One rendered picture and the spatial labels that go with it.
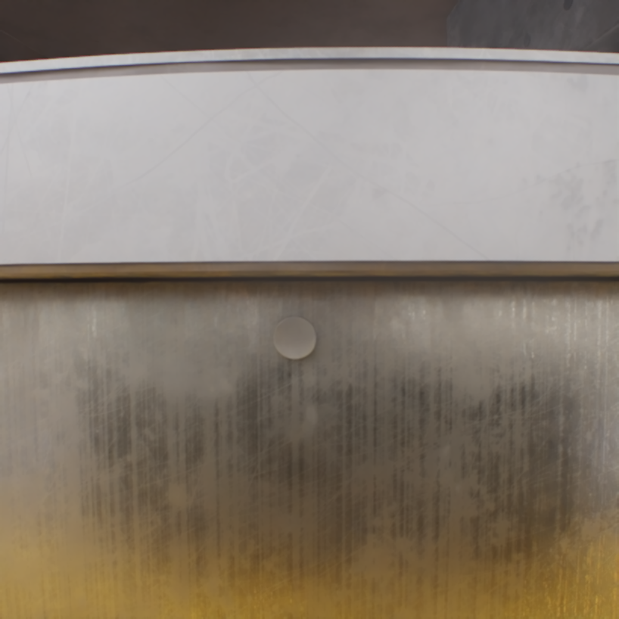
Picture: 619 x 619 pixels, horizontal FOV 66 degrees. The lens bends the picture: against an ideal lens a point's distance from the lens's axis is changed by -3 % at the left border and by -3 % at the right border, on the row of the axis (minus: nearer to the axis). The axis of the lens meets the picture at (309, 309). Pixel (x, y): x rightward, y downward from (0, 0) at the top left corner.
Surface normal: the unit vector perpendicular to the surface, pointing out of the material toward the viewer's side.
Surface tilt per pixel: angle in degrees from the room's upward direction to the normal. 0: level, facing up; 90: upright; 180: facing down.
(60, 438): 90
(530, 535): 90
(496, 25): 90
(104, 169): 90
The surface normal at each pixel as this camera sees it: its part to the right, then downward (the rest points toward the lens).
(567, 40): -0.99, 0.00
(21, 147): -0.05, 0.02
